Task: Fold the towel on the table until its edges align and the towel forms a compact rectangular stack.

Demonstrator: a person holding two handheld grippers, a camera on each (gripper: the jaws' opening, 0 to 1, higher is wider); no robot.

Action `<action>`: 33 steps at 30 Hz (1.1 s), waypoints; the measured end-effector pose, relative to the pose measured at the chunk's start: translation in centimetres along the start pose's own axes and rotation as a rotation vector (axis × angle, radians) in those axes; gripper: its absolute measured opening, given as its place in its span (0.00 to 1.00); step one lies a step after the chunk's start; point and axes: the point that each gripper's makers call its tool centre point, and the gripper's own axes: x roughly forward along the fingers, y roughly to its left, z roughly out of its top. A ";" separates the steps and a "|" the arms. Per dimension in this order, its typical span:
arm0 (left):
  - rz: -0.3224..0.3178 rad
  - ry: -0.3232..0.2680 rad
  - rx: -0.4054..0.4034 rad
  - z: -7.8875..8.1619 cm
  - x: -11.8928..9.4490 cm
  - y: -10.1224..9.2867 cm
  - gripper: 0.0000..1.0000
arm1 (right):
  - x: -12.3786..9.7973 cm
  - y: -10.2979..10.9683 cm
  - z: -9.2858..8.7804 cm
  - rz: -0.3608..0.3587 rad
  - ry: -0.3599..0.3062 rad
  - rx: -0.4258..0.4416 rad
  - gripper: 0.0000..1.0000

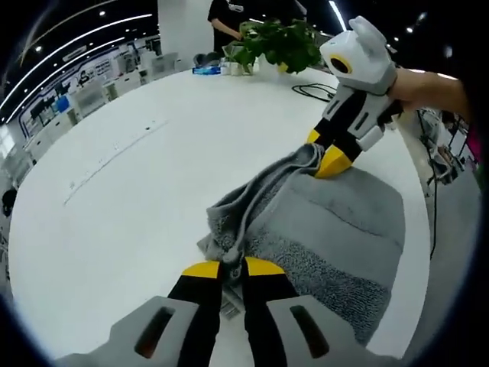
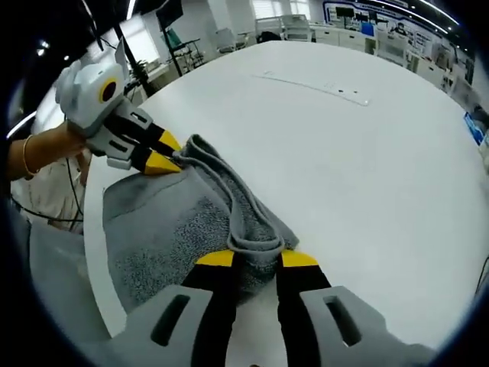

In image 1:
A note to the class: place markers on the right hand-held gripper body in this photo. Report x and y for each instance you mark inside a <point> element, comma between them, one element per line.
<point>366,57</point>

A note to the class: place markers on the green potted plant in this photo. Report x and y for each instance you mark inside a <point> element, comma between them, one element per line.
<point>282,42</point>

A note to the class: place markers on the person's right hand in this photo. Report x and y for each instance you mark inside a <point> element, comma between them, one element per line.
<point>407,89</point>

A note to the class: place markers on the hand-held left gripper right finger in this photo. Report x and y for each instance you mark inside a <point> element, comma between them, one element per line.
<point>302,332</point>

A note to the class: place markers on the blue tissue packet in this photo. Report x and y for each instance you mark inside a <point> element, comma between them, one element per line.
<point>206,70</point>

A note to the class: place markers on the white plant pot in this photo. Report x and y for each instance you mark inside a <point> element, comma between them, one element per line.
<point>234,68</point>

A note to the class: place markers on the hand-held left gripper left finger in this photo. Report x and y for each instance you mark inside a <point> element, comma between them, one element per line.
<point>153,329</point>

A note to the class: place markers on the white table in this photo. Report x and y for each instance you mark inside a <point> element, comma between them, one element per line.
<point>133,191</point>

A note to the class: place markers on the grey towel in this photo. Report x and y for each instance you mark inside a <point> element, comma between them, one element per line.
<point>336,237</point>

